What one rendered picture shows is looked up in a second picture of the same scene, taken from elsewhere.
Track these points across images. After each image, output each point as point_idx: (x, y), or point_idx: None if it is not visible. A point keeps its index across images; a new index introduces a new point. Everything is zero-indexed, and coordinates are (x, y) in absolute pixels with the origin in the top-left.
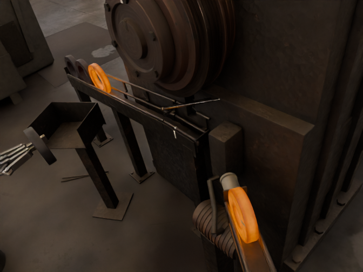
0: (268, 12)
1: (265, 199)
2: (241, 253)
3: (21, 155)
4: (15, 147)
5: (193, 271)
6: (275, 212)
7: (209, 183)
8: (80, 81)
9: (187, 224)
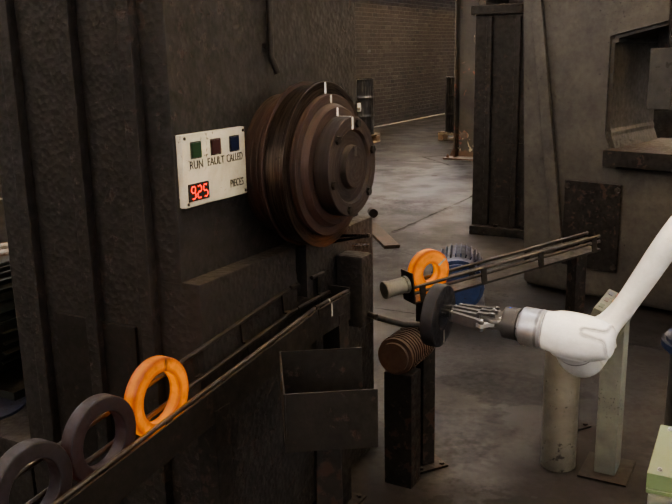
0: None
1: (360, 332)
2: (460, 273)
3: (468, 305)
4: (459, 313)
5: (413, 501)
6: (366, 338)
7: (381, 315)
8: (100, 473)
9: None
